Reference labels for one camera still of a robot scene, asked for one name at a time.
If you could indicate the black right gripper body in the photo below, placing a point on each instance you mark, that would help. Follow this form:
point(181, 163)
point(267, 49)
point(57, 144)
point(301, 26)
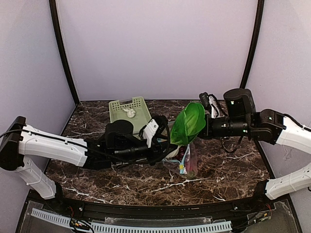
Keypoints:
point(209, 127)

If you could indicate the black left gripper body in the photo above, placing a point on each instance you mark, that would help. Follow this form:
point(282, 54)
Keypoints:
point(160, 146)

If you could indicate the dark red grapes bunch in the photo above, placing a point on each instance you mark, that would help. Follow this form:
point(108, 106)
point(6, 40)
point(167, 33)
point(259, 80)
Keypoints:
point(181, 153)

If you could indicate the green bok choy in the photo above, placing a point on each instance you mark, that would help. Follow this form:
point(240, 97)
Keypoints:
point(189, 122)

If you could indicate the clear zip top bag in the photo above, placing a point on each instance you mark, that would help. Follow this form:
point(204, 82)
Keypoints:
point(187, 168)

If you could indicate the white garlic bulb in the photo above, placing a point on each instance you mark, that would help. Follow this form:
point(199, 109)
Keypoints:
point(130, 112)

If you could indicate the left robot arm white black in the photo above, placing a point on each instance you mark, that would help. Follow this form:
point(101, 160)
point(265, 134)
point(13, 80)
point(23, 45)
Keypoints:
point(118, 144)

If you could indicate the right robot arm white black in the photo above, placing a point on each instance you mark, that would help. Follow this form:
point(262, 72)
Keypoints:
point(268, 126)

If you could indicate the beige plastic basket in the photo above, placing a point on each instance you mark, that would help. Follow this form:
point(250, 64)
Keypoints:
point(141, 118)

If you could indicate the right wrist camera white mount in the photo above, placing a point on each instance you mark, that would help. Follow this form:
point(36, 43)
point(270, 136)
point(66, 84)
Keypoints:
point(212, 105)

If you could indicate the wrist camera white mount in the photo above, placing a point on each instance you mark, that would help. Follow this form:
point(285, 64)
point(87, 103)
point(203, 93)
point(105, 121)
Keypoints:
point(212, 105)
point(154, 129)

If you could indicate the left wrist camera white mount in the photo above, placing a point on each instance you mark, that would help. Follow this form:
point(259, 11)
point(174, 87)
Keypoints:
point(154, 129)

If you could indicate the white slotted cable duct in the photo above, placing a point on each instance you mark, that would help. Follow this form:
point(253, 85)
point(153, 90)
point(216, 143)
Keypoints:
point(82, 226)

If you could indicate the black curved front rail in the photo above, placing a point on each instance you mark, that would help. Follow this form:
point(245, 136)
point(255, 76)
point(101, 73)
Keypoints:
point(236, 210)

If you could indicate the right black frame post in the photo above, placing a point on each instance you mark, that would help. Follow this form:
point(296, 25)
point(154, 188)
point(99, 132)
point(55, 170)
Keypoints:
point(253, 43)

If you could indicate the black frame post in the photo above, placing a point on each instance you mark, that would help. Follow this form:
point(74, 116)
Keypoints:
point(62, 52)
point(253, 43)

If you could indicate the left black frame post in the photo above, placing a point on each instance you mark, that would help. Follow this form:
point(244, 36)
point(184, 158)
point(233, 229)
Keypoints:
point(62, 52)

